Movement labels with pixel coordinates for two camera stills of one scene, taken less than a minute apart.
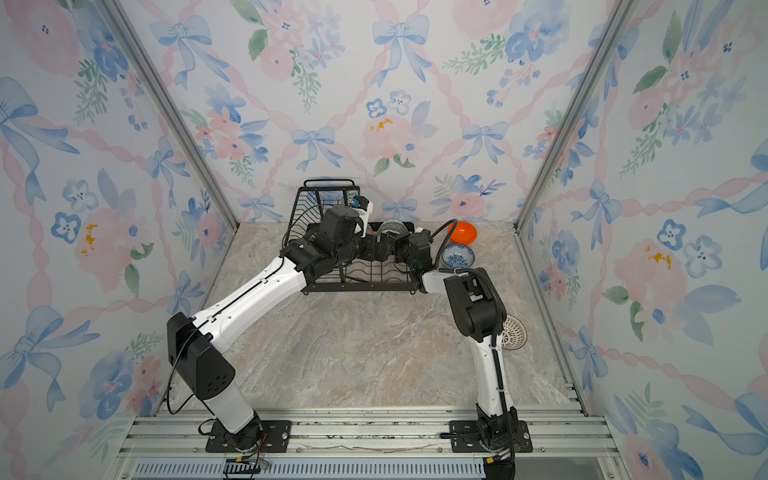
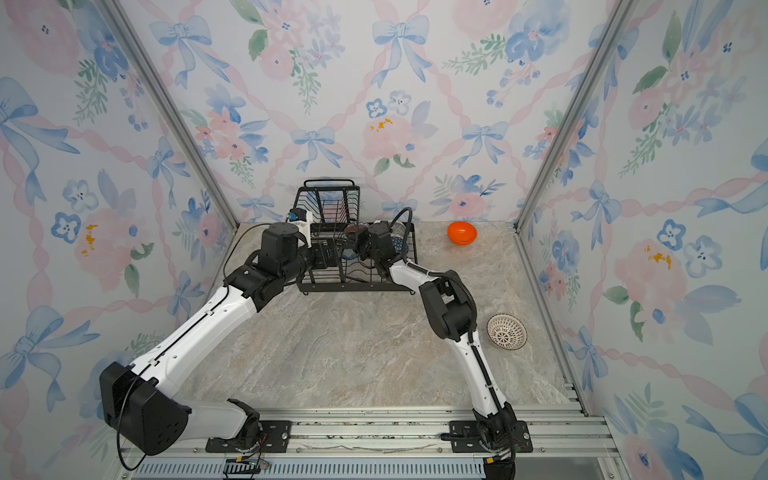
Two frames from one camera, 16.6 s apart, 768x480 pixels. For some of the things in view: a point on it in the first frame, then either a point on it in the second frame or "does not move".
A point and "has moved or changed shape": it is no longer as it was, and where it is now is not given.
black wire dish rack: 342,253 does not move
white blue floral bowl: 458,256 has moved or changed shape
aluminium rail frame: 370,444 does not move
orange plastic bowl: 465,233 does not move
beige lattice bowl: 514,333 does not move
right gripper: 400,241 -> 362,237
